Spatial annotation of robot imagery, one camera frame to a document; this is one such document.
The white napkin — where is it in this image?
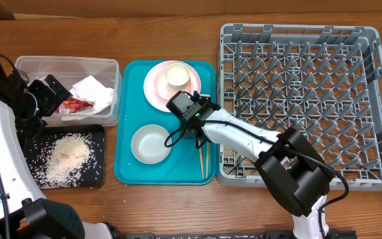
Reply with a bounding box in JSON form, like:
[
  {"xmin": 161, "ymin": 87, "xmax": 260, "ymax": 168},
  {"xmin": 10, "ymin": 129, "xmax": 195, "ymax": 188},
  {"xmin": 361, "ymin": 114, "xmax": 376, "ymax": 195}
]
[{"xmin": 61, "ymin": 76, "xmax": 114, "ymax": 121}]

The wooden chopstick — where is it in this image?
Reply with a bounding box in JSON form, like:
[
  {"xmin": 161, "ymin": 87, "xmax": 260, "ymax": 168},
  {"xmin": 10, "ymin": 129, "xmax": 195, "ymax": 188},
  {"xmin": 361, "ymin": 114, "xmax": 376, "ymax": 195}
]
[
  {"xmin": 206, "ymin": 142, "xmax": 210, "ymax": 178},
  {"xmin": 197, "ymin": 140, "xmax": 205, "ymax": 179}
]

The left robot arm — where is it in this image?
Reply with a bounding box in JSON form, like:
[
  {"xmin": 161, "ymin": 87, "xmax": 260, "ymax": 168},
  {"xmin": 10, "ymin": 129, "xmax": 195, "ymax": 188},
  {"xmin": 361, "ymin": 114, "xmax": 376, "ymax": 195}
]
[{"xmin": 0, "ymin": 53, "xmax": 123, "ymax": 238}]

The pink plate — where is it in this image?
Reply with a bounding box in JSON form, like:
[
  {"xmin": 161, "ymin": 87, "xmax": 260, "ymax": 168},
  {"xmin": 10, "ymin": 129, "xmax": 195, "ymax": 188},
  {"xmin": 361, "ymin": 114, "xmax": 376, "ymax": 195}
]
[{"xmin": 143, "ymin": 60, "xmax": 202, "ymax": 112}]

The red snack wrapper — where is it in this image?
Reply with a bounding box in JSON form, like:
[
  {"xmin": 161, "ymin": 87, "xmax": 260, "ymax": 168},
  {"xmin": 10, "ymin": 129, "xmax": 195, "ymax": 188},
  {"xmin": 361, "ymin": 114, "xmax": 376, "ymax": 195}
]
[{"xmin": 56, "ymin": 98, "xmax": 94, "ymax": 114}]

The black tray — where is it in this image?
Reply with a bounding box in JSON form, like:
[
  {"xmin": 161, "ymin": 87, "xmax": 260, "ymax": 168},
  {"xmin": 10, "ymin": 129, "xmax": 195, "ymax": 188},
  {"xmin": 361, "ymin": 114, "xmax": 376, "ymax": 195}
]
[{"xmin": 18, "ymin": 124, "xmax": 106, "ymax": 190}]

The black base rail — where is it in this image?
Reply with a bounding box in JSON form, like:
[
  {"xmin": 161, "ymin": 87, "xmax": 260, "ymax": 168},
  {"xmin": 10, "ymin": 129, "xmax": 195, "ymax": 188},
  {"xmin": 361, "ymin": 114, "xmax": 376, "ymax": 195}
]
[{"xmin": 111, "ymin": 225, "xmax": 357, "ymax": 239}]

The grey dishwasher rack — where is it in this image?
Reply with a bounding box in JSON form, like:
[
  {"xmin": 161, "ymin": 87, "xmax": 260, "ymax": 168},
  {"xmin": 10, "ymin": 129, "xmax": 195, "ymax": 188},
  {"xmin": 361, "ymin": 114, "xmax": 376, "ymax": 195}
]
[{"xmin": 217, "ymin": 23, "xmax": 382, "ymax": 191}]

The white rice pile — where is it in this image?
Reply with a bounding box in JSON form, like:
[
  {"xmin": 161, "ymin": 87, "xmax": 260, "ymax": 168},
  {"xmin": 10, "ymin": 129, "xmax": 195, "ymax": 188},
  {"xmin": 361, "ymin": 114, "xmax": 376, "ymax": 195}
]
[{"xmin": 25, "ymin": 132, "xmax": 99, "ymax": 189}]

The white paper cup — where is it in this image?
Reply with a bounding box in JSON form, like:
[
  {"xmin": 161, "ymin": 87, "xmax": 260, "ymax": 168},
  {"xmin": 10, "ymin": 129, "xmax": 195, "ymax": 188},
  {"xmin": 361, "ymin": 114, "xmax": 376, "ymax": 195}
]
[{"xmin": 164, "ymin": 63, "xmax": 190, "ymax": 90}]

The clear plastic bin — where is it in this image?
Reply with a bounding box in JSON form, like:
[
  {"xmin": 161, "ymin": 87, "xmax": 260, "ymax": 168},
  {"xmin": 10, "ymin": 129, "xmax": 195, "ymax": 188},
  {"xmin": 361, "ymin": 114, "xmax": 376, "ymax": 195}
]
[{"xmin": 15, "ymin": 56, "xmax": 122, "ymax": 127}]

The teal serving tray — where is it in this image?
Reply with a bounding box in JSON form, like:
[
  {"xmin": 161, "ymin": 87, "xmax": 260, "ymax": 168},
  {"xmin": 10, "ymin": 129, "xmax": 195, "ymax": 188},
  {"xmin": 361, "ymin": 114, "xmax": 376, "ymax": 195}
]
[{"xmin": 114, "ymin": 60, "xmax": 218, "ymax": 185}]

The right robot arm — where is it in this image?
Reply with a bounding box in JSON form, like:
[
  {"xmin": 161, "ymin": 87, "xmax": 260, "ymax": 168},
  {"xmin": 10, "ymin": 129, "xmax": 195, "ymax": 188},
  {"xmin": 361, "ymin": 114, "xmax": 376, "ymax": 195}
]
[{"xmin": 166, "ymin": 91, "xmax": 350, "ymax": 238}]

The grey bowl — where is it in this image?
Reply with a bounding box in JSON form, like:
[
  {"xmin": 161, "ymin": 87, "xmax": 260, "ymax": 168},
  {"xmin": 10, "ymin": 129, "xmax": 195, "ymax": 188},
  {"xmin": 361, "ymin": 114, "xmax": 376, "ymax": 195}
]
[{"xmin": 131, "ymin": 124, "xmax": 170, "ymax": 165}]

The pink bowl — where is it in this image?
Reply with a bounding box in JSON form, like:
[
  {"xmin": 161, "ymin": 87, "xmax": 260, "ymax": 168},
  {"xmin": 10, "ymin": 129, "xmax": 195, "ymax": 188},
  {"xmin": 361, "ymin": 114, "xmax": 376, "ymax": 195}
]
[{"xmin": 154, "ymin": 70, "xmax": 191, "ymax": 100}]

